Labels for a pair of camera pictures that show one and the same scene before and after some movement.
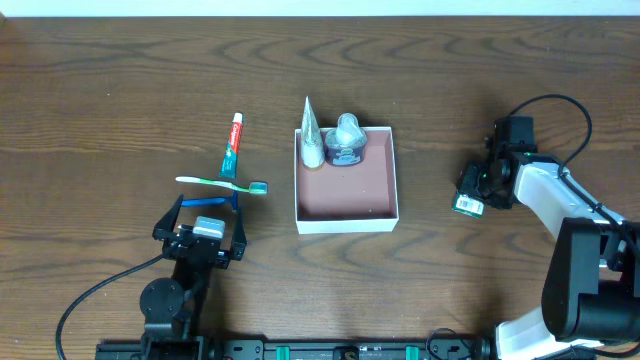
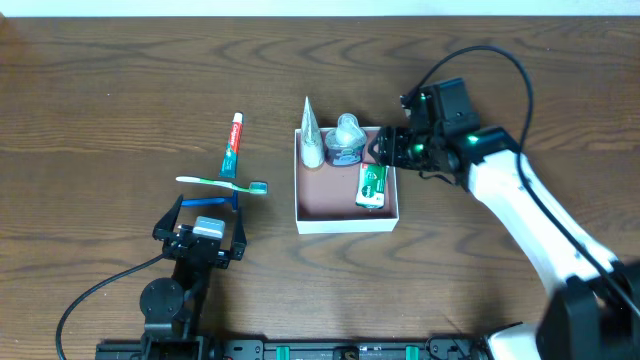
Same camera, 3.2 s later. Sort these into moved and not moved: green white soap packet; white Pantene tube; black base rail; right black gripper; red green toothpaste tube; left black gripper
Moved: green white soap packet; right black gripper
Not moved: red green toothpaste tube; black base rail; left black gripper; white Pantene tube
